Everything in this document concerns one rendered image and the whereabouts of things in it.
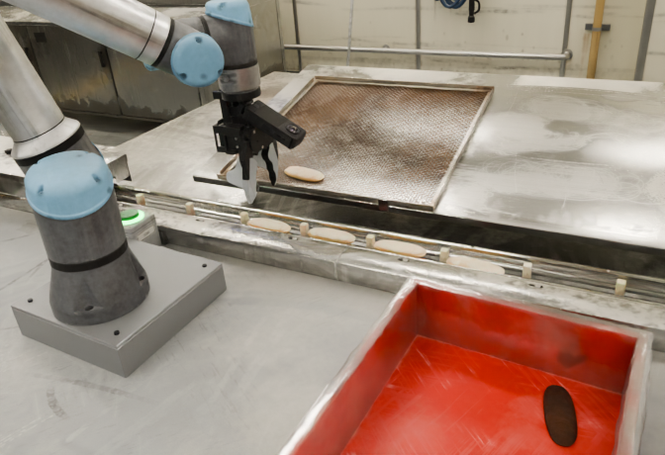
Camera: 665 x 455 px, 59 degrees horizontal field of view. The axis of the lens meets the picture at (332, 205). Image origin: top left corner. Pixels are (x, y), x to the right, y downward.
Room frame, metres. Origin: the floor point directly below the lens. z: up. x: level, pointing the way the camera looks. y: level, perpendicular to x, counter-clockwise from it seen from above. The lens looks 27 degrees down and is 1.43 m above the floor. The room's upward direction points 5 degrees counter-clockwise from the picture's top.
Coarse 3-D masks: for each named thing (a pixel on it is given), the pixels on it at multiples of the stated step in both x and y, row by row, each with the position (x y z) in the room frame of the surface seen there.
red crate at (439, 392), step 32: (416, 352) 0.67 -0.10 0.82; (448, 352) 0.66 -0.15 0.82; (480, 352) 0.66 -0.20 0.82; (416, 384) 0.61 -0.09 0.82; (448, 384) 0.60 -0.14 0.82; (480, 384) 0.60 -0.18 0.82; (512, 384) 0.59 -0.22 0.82; (544, 384) 0.59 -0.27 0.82; (576, 384) 0.58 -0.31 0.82; (384, 416) 0.55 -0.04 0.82; (416, 416) 0.55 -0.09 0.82; (448, 416) 0.54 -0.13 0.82; (480, 416) 0.54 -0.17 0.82; (512, 416) 0.54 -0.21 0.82; (544, 416) 0.53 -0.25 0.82; (576, 416) 0.53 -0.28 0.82; (608, 416) 0.52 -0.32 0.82; (352, 448) 0.51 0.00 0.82; (384, 448) 0.50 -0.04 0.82; (416, 448) 0.50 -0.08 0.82; (448, 448) 0.50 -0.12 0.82; (480, 448) 0.49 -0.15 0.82; (512, 448) 0.49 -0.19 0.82; (544, 448) 0.49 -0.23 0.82; (576, 448) 0.48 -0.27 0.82; (608, 448) 0.48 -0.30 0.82
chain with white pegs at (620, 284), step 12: (144, 204) 1.20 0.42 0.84; (192, 204) 1.14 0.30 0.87; (204, 216) 1.13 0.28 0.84; (240, 216) 1.07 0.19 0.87; (300, 228) 1.00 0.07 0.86; (372, 240) 0.93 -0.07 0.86; (444, 252) 0.86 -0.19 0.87; (528, 264) 0.80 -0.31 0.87; (528, 276) 0.80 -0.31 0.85; (624, 288) 0.73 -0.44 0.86; (648, 300) 0.72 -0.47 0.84
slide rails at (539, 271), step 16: (208, 208) 1.15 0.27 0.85; (240, 224) 1.06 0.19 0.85; (288, 224) 1.05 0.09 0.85; (480, 256) 0.87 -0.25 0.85; (544, 272) 0.81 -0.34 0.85; (560, 272) 0.80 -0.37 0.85; (576, 288) 0.76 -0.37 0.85; (608, 288) 0.75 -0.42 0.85; (640, 288) 0.74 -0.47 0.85; (656, 288) 0.74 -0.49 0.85
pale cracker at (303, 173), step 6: (288, 168) 1.19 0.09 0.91; (294, 168) 1.19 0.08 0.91; (300, 168) 1.18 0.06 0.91; (306, 168) 1.18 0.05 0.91; (288, 174) 1.18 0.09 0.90; (294, 174) 1.17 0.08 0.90; (300, 174) 1.16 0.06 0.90; (306, 174) 1.16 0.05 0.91; (312, 174) 1.15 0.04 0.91; (318, 174) 1.15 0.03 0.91; (306, 180) 1.15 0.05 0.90; (312, 180) 1.14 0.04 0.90; (318, 180) 1.14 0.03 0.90
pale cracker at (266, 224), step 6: (252, 222) 1.05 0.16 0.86; (258, 222) 1.05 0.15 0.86; (264, 222) 1.04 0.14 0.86; (270, 222) 1.04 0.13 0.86; (276, 222) 1.04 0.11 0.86; (264, 228) 1.02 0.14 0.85; (270, 228) 1.02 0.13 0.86; (276, 228) 1.02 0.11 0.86; (282, 228) 1.01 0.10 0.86; (288, 228) 1.02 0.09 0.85
